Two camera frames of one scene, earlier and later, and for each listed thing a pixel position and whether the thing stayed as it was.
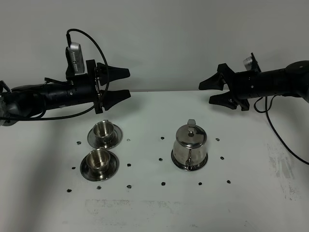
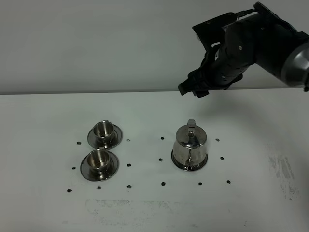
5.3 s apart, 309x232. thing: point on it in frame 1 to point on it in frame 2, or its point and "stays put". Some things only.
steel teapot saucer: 189,168 stays put
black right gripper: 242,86 to 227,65
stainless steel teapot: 189,151 stays put
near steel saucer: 100,175 stays put
